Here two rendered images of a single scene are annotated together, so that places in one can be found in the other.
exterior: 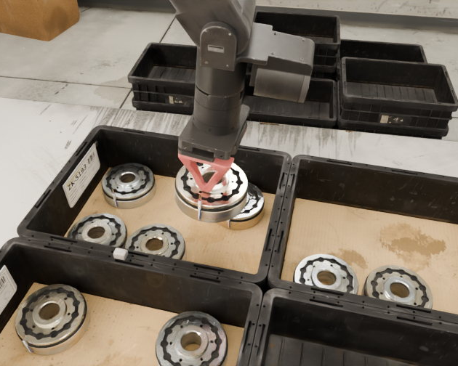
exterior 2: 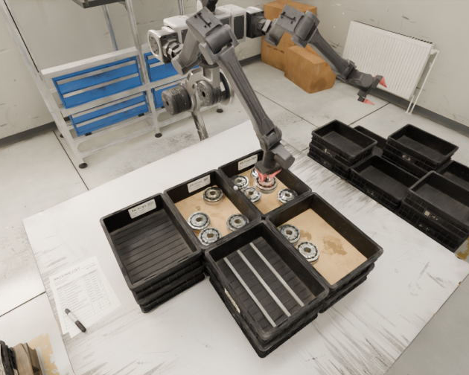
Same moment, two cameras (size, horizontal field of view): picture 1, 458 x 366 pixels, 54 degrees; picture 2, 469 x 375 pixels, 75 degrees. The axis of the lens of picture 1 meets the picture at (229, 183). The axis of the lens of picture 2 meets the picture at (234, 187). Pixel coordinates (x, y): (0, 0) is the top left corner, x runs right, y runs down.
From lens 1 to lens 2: 0.80 m
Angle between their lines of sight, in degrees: 31
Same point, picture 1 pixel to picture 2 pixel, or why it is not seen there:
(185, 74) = (344, 140)
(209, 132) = (263, 165)
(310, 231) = (303, 220)
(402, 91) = (460, 206)
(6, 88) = (275, 110)
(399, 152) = (391, 224)
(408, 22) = not seen: outside the picture
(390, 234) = (329, 238)
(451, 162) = (412, 242)
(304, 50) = (286, 155)
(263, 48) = (277, 150)
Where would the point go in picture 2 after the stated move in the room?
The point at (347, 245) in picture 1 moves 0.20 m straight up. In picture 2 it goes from (310, 231) to (318, 202)
